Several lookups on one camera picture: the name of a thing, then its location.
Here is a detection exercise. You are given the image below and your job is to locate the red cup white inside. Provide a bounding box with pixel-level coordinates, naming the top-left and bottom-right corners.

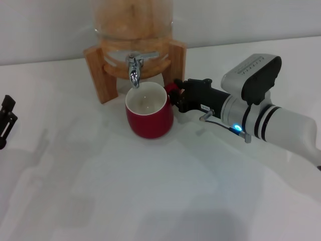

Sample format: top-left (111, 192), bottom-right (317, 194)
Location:
top-left (125, 81), bottom-right (180, 140)

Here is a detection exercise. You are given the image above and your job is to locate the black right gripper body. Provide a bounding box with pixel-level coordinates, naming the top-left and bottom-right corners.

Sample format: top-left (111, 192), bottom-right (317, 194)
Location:
top-left (178, 78), bottom-right (231, 121)

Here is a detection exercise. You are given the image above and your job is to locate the silver black wrist camera box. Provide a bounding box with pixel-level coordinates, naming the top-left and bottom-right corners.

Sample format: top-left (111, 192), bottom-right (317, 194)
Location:
top-left (220, 53), bottom-right (282, 106)

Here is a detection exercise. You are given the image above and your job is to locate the chrome faucet tap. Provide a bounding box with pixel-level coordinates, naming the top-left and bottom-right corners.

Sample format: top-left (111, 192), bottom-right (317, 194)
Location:
top-left (125, 51), bottom-right (160, 89)

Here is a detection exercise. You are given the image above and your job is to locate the wooden dispenser stand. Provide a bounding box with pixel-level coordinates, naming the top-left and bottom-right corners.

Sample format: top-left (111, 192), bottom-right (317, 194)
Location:
top-left (83, 40), bottom-right (188, 104)

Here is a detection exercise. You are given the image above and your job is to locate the glass beverage dispenser jar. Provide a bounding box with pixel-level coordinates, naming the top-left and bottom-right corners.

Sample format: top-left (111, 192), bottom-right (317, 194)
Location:
top-left (91, 0), bottom-right (174, 79)

